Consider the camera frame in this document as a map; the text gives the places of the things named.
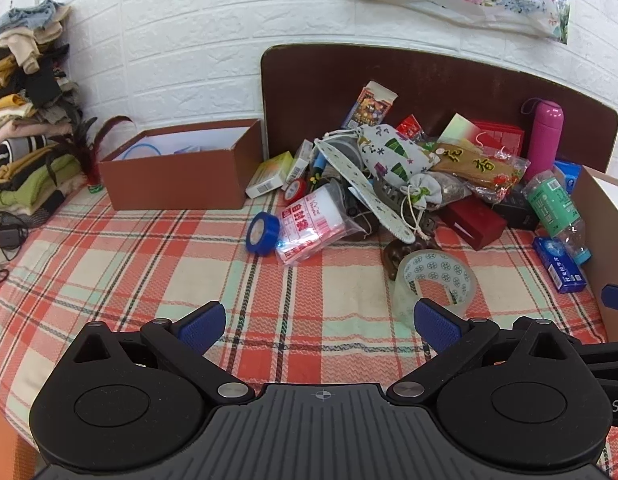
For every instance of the red print plastic bag pack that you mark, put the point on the red print plastic bag pack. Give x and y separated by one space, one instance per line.
314 220

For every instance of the dark red feather shuttlecock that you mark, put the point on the dark red feather shuttlecock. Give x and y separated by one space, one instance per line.
91 155

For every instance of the blue tape roll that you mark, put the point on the blue tape roll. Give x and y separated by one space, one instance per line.
263 232

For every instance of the blue toothpaste carton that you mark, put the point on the blue toothpaste carton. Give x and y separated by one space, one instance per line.
559 265

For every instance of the tree print fabric pouch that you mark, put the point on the tree print fabric pouch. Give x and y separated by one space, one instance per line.
396 152

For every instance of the red tape roll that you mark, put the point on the red tape roll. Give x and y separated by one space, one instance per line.
295 191

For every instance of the green label plastic bottle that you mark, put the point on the green label plastic bottle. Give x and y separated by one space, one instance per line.
554 205

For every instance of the small red packet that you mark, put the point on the small red packet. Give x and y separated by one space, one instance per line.
409 126

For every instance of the flat red box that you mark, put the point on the flat red box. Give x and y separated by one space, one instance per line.
499 137

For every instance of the small white carton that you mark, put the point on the small white carton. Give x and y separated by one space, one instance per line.
300 160

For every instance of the colourful printed carton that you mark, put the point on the colourful printed carton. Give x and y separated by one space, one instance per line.
369 107

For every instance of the brown cardboard box white inside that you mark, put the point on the brown cardboard box white inside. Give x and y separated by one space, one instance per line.
174 180

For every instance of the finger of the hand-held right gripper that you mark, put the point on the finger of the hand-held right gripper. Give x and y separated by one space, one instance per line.
616 297

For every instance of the pink thermos bottle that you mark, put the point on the pink thermos bottle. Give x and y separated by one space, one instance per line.
543 140

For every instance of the blue packet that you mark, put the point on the blue packet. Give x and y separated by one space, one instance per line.
569 177

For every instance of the grey tape roll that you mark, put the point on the grey tape roll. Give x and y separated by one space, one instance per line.
346 152

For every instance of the plain tan cardboard box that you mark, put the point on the plain tan cardboard box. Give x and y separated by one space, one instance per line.
606 240

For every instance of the dark brown headboard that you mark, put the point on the dark brown headboard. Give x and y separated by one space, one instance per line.
314 100

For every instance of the green white card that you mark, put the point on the green white card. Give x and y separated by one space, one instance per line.
459 130

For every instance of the red plaid blanket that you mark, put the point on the red plaid blanket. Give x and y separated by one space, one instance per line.
139 270

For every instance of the black box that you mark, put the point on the black box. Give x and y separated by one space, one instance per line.
516 210

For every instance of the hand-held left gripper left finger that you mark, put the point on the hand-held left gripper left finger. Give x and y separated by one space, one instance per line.
201 327

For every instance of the white dotted insole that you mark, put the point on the white dotted insole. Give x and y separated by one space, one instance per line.
374 200

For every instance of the green yellow carton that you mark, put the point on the green yellow carton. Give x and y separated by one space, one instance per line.
269 175

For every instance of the clear patterned tape roll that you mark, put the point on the clear patterned tape roll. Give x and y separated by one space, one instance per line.
434 272

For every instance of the brown snack packet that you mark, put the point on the brown snack packet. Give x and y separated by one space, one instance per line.
481 167

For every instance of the brown wooden ornament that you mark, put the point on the brown wooden ornament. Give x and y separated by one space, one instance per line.
396 257

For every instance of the dark red box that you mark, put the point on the dark red box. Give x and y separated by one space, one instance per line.
476 222

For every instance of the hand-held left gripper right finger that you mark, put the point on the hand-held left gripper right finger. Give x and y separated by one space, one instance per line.
436 325

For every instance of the pile of folded clothes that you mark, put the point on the pile of folded clothes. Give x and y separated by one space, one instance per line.
24 110

